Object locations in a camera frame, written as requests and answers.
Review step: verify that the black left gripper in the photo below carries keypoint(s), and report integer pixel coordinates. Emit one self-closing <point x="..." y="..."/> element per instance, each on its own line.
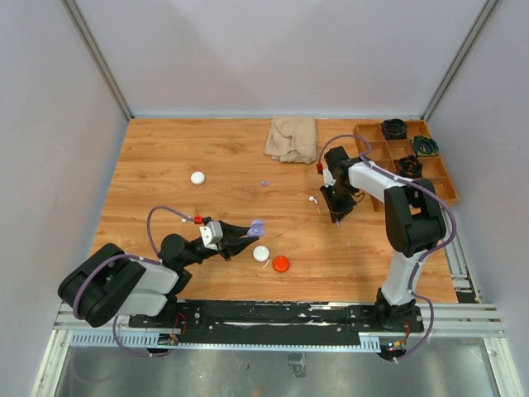
<point x="230" y="245"/>

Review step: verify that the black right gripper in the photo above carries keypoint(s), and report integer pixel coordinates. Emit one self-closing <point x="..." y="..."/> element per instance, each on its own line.
<point x="338" y="210"/>

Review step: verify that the purple charging case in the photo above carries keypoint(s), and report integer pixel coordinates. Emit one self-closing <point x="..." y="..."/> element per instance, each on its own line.
<point x="256" y="228"/>

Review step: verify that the white charging case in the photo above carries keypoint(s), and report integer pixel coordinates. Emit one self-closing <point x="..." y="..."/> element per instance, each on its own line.
<point x="261" y="254"/>
<point x="197" y="178"/>

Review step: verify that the orange earbud charging case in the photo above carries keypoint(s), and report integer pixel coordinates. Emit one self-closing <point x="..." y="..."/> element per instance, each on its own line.
<point x="281" y="263"/>

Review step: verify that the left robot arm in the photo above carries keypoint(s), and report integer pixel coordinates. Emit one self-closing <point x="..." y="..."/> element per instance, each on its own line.
<point x="113" y="283"/>

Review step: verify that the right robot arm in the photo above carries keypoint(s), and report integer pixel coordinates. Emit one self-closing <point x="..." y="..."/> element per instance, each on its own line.
<point x="413" y="223"/>

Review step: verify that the black orange rolled sock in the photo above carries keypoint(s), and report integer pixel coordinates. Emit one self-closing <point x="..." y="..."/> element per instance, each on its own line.
<point x="409" y="167"/>

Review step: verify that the beige cloth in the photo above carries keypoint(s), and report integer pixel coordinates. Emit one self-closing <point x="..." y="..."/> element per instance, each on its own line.
<point x="292" y="139"/>

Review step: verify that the wooden compartment tray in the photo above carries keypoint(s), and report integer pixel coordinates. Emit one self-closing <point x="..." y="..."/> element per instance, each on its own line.
<point x="408" y="149"/>

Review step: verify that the blue yellow rolled sock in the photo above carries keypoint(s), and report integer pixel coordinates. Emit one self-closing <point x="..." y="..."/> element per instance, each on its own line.
<point x="424" y="146"/>

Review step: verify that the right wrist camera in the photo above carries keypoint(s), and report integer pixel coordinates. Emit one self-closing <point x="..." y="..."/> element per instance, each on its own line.
<point x="328" y="179"/>

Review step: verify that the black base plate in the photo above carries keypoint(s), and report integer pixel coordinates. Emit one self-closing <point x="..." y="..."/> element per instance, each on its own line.
<point x="278" y="324"/>

